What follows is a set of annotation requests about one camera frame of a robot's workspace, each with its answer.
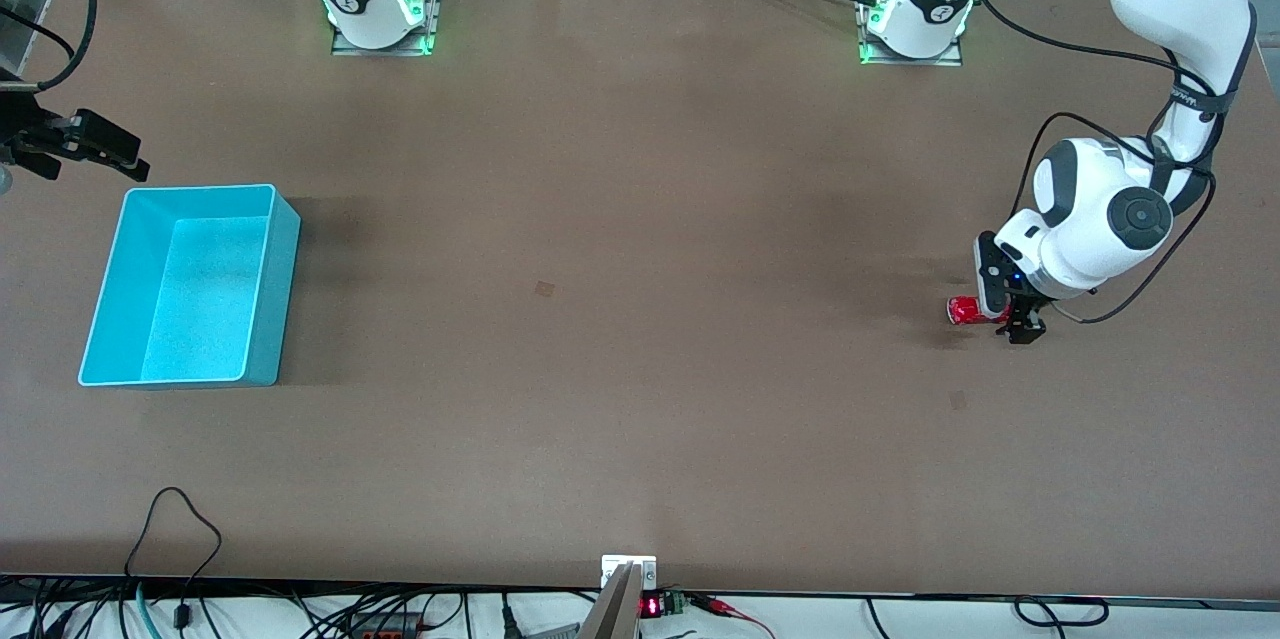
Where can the red beetle toy car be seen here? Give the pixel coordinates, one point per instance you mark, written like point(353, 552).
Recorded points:
point(962, 310)

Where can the blue plastic box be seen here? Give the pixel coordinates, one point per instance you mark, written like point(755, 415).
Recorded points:
point(200, 299)

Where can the red clip lead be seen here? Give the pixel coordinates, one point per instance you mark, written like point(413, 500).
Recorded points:
point(715, 606)

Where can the red digit display module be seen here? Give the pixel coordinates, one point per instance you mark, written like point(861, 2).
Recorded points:
point(652, 606)

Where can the white mounting plate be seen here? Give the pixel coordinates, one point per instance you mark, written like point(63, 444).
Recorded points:
point(615, 564)

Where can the grey power strip red switches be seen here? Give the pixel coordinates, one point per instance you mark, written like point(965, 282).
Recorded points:
point(385, 624)

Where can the grey metal post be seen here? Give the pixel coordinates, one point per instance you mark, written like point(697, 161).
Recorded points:
point(610, 614)

